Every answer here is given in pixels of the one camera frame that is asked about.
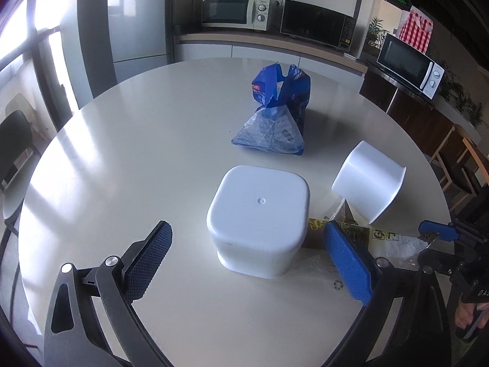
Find white microwave on right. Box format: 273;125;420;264
376;34;444;99

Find green foil wrapper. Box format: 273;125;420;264
297;199;430;276

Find black microwave oven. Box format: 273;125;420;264
280;0;356;51

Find dark green chair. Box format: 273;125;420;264
0;109;43;238

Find white plastic cup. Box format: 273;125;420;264
332;140;407;224

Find blue plastic bag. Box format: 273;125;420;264
231;63;311;156

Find person's right hand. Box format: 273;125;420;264
454;301;489;329

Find round white table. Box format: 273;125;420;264
18;58;450;366

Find wooden chair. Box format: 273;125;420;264
428;124;488;213

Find white square container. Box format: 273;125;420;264
206;165;310;279

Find white microwave on counter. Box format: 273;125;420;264
200;0;272;32

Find potted green plants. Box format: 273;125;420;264
439;60;484;127

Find silver refrigerator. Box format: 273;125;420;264
108;0;170;83

